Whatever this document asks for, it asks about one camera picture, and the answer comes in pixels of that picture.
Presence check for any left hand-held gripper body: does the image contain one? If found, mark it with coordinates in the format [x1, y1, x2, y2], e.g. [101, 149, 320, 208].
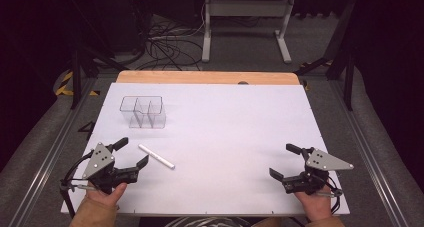
[81, 142, 140, 195]

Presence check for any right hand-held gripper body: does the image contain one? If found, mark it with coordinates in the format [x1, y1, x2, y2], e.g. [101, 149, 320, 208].
[281, 147, 355, 196]

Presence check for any white pen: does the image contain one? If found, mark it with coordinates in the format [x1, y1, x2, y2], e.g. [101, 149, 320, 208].
[137, 143, 176, 171]

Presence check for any clear plastic divided organizer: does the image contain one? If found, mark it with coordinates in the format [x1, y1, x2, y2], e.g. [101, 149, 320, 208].
[119, 95, 167, 130]

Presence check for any person's right hand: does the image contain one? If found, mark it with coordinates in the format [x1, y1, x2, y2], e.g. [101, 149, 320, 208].
[294, 184, 334, 223]

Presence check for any person's left hand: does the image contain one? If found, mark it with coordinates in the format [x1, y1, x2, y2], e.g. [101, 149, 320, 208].
[85, 182, 128, 209]

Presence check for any white table board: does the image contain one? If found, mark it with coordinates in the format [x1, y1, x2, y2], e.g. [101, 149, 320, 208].
[60, 82, 351, 217]

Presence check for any person's patterned clothing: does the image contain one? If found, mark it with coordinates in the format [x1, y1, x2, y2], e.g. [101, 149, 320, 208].
[165, 216, 251, 227]

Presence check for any black metal stand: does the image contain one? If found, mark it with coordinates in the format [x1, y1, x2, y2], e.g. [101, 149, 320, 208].
[294, 0, 356, 112]
[65, 0, 131, 111]

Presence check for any wooden table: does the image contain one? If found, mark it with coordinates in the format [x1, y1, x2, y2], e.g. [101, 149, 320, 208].
[115, 70, 301, 87]

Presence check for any right hand-held gripper cable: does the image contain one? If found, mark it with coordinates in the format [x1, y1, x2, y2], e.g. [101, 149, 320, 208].
[315, 175, 344, 216]

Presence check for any hand-held gripper cable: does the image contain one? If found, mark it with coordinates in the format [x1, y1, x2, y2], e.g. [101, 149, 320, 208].
[315, 175, 344, 216]
[59, 149, 98, 219]

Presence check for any left hand-held gripper cable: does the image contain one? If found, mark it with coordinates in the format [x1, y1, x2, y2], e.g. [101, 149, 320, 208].
[59, 149, 98, 219]

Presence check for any tangle of black floor cables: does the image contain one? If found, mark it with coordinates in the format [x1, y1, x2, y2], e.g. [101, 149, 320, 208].
[133, 16, 205, 72]

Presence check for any white metal stand frame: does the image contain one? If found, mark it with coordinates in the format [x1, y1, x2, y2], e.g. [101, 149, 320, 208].
[201, 0, 297, 65]

